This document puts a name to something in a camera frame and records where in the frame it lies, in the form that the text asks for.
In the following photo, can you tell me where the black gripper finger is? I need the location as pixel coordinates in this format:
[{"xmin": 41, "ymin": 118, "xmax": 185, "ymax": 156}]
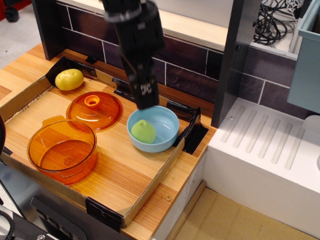
[
  {"xmin": 128, "ymin": 64, "xmax": 160, "ymax": 110},
  {"xmin": 148, "ymin": 58, "xmax": 156, "ymax": 80}
]

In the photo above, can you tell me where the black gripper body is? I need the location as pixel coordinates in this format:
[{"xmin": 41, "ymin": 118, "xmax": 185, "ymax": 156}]
[{"xmin": 103, "ymin": 0, "xmax": 165, "ymax": 75}]

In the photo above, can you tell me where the green plastic pear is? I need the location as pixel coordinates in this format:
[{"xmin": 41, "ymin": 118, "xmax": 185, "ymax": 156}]
[{"xmin": 130, "ymin": 119, "xmax": 156, "ymax": 144}]

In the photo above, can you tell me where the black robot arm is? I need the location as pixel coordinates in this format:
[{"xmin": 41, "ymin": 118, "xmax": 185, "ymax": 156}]
[{"xmin": 102, "ymin": 0, "xmax": 165, "ymax": 110}]

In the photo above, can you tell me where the light blue bowl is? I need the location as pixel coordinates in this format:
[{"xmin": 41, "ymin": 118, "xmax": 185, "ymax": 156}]
[{"xmin": 127, "ymin": 105, "xmax": 180, "ymax": 153}]

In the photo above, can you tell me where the orange transparent pot lid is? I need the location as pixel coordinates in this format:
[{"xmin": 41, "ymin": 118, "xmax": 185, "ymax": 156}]
[{"xmin": 66, "ymin": 91, "xmax": 123, "ymax": 132}]

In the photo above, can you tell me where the yellow plastic potato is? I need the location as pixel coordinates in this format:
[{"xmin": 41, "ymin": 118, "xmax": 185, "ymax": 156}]
[{"xmin": 55, "ymin": 68, "xmax": 84, "ymax": 91}]

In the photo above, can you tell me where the orange transparent pot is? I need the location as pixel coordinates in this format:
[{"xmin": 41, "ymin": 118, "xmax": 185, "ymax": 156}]
[{"xmin": 27, "ymin": 115, "xmax": 98, "ymax": 186}]

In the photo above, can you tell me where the black chair caster wheel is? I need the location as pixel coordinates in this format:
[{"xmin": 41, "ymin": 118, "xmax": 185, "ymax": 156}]
[{"xmin": 4, "ymin": 5, "xmax": 19, "ymax": 23}]

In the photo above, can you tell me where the white toy sink drainboard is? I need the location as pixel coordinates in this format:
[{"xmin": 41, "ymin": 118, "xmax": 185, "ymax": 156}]
[{"xmin": 203, "ymin": 98, "xmax": 320, "ymax": 238}]

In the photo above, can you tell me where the teal plastic bin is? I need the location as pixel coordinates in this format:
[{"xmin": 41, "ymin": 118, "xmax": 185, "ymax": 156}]
[{"xmin": 287, "ymin": 0, "xmax": 320, "ymax": 113}]

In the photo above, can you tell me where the black toy stove front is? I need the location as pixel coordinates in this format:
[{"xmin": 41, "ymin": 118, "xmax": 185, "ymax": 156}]
[{"xmin": 0, "ymin": 163, "xmax": 125, "ymax": 240}]

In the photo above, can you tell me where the dark grey shelf post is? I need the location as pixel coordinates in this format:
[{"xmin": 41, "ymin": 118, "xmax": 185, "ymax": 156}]
[{"xmin": 211, "ymin": 0, "xmax": 261, "ymax": 128}]

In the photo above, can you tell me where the tangle of black cables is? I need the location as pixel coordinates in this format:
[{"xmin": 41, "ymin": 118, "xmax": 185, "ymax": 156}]
[{"xmin": 252, "ymin": 0, "xmax": 303, "ymax": 46}]

